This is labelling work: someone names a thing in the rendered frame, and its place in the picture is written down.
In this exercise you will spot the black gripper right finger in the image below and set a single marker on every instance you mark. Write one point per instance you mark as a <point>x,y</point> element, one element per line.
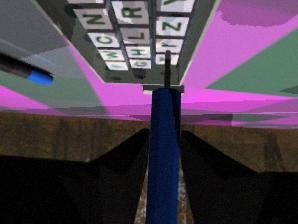
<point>223,191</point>

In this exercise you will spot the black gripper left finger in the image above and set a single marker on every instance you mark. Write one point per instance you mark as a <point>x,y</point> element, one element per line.
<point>105,190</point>

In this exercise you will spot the blue stylus with white tip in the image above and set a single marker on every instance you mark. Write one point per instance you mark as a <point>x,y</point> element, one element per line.
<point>164,153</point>

